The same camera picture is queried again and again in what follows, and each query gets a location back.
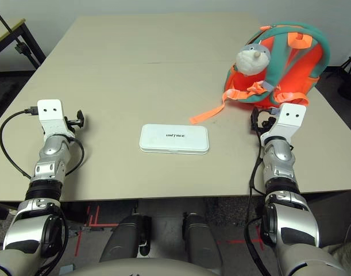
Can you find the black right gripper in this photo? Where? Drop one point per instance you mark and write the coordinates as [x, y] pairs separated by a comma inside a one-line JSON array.
[[253, 120]]

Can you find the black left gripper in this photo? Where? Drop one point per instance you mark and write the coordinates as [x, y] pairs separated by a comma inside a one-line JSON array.
[[77, 120]]

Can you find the orange teal backpack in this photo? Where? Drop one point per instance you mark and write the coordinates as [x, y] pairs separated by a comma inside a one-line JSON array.
[[304, 66]]

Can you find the white pencil case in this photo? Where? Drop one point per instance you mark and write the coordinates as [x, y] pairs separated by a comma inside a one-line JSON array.
[[173, 139]]

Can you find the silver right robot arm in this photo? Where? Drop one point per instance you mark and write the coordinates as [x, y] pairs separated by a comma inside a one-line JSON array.
[[278, 152]]

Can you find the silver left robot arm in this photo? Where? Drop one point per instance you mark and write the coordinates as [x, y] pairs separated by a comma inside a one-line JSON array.
[[49, 149]]

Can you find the grey white plush toy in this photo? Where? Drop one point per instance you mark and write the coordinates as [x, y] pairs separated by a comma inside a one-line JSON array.
[[251, 61]]

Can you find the grey speckled floor mat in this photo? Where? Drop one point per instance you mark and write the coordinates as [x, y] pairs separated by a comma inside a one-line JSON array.
[[235, 211]]

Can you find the black clamp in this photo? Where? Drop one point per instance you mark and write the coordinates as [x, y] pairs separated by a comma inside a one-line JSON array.
[[20, 47]]

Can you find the red floor tape lines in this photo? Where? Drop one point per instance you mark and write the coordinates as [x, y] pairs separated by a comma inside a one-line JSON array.
[[90, 222]]

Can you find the black framed side table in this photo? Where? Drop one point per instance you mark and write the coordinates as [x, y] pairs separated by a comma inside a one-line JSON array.
[[23, 28]]

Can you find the red floor tape cross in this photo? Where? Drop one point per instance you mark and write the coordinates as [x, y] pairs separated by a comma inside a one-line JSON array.
[[258, 241]]

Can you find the grey left robot leg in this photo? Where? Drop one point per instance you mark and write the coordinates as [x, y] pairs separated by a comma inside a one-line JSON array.
[[123, 238]]

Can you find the grey robot leg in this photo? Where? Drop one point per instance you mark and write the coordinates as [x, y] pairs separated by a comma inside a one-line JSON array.
[[201, 238], [123, 238]]

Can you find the grey right robot leg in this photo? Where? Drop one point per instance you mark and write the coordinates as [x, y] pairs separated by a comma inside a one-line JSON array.
[[201, 238]]

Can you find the beige robot torso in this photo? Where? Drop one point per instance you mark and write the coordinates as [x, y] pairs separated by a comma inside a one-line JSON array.
[[140, 267]]

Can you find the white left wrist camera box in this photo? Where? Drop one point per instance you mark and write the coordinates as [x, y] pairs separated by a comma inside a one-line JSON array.
[[50, 112]]

